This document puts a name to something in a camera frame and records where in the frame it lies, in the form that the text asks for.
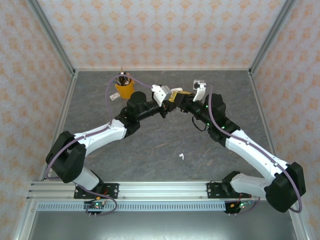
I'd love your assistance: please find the thin black right gripper cable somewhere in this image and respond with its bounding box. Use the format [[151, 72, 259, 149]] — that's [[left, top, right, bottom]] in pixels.
[[191, 115, 208, 132]]

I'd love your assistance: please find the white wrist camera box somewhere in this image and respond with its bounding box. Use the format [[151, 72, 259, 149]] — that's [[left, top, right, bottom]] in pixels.
[[150, 84, 173, 106], [192, 79, 207, 102]]

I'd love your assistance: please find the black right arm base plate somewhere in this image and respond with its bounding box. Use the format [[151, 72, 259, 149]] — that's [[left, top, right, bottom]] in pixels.
[[206, 182, 253, 200]]

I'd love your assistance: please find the small green-lit circuit board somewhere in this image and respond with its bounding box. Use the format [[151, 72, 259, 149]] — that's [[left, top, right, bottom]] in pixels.
[[224, 199, 253, 216], [83, 199, 109, 218]]

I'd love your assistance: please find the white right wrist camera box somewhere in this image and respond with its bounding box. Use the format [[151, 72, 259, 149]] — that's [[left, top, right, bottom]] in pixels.
[[192, 79, 207, 102]]

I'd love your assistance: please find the orange pen holder cup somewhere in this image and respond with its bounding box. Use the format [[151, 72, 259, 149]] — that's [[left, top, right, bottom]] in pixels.
[[114, 74, 135, 100]]

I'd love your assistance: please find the grey metal shelf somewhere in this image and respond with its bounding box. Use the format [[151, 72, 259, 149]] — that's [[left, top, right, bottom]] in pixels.
[[26, 211, 295, 240]]

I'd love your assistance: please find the aluminium table edge rail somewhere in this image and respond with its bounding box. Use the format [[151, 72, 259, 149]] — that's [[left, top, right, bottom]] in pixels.
[[38, 71, 79, 183], [74, 67, 251, 73], [248, 69, 286, 181]]

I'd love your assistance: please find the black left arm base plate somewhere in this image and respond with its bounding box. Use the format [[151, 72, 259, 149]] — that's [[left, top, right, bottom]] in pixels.
[[73, 182, 120, 200]]

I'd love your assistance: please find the aluminium mounting rail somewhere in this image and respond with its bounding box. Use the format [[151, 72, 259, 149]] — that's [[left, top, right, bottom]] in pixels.
[[26, 181, 300, 201]]

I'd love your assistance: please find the slotted grey cable tray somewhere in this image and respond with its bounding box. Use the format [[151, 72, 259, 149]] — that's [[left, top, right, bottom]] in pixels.
[[36, 201, 227, 213]]

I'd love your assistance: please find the aluminium frame post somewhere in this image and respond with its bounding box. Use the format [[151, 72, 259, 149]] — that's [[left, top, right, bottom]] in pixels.
[[26, 0, 77, 77], [12, 199, 38, 240], [248, 0, 300, 76], [286, 199, 310, 240]]

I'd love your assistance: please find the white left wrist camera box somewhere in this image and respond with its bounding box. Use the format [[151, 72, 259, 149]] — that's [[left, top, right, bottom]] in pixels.
[[150, 84, 173, 106]]

